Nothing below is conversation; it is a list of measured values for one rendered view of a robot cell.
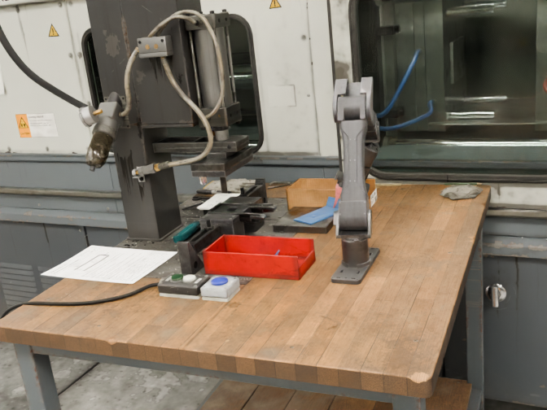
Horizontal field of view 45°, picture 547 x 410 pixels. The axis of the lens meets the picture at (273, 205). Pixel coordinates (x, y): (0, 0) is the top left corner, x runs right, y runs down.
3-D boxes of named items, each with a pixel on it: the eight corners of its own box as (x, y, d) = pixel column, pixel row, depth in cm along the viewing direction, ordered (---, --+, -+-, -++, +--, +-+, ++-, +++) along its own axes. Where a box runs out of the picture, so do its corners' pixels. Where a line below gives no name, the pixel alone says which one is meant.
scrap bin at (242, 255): (299, 281, 155) (296, 256, 154) (205, 273, 165) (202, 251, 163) (316, 260, 166) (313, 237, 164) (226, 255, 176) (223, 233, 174)
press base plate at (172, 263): (247, 295, 158) (246, 284, 157) (76, 281, 177) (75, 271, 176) (330, 207, 214) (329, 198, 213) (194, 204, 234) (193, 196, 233)
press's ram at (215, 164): (230, 188, 173) (215, 72, 164) (146, 186, 183) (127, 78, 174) (257, 169, 188) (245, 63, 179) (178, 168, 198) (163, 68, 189)
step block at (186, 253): (192, 276, 164) (187, 242, 162) (181, 276, 166) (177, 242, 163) (204, 266, 170) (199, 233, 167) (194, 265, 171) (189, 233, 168)
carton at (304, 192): (366, 215, 197) (365, 189, 194) (288, 213, 206) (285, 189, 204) (377, 202, 208) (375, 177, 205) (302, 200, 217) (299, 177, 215)
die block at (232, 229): (236, 250, 179) (232, 224, 176) (203, 248, 183) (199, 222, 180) (264, 224, 196) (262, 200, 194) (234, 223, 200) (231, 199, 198)
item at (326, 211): (347, 209, 195) (347, 199, 194) (311, 224, 186) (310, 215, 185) (330, 205, 200) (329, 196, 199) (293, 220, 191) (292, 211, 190)
